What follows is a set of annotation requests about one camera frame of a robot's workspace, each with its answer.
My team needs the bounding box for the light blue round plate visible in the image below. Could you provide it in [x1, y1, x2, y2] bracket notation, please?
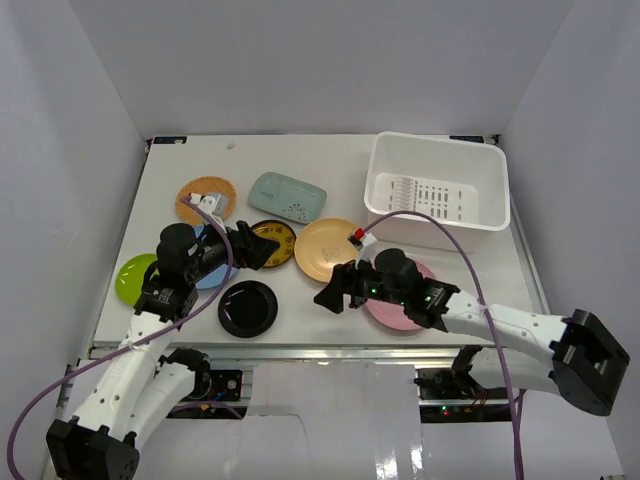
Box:
[193, 224, 238, 290]

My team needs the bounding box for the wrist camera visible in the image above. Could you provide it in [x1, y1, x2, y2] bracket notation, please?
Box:
[189, 192, 230, 218]
[348, 228, 377, 266]

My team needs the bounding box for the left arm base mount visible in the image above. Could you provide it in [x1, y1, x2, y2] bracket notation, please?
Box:
[154, 348, 244, 410]

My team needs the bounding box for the aluminium table frame rail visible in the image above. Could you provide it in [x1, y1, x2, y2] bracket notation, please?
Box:
[117, 135, 547, 369]

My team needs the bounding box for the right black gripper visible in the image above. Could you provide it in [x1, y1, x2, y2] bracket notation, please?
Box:
[314, 253, 407, 315]

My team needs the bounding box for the pink round plate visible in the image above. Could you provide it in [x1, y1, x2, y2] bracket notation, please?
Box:
[364, 258, 438, 334]

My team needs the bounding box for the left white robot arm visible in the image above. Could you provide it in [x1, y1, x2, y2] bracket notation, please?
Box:
[46, 221, 279, 479]

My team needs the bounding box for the lime green round plate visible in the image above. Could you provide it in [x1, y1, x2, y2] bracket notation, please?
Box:
[114, 253, 157, 307]

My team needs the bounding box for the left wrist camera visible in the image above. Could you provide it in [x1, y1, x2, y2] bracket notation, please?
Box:
[189, 192, 230, 218]

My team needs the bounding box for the black round plate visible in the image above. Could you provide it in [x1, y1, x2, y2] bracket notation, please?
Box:
[217, 280, 278, 339]

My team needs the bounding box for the tan yellow round plate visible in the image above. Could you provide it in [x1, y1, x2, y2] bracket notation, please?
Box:
[294, 218, 357, 283]

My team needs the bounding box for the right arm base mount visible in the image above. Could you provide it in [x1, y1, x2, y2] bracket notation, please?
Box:
[414, 346, 511, 424]

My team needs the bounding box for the woven orange round plate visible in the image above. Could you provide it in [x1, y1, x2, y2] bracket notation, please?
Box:
[174, 175, 237, 225]

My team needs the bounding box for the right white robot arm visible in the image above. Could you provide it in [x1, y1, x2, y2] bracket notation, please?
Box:
[314, 249, 630, 417]

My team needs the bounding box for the teal rectangular divided plate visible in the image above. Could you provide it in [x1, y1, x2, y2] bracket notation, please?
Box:
[248, 172, 327, 225]

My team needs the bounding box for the white plastic bin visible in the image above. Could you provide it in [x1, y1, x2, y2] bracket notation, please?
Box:
[364, 132, 511, 253]

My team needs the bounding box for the black gold patterned plate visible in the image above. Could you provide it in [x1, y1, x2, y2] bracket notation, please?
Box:
[251, 219, 296, 268]

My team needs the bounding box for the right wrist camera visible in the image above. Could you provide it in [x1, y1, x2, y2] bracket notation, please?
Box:
[348, 228, 377, 266]

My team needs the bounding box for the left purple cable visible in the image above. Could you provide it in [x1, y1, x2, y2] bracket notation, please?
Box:
[6, 194, 235, 480]

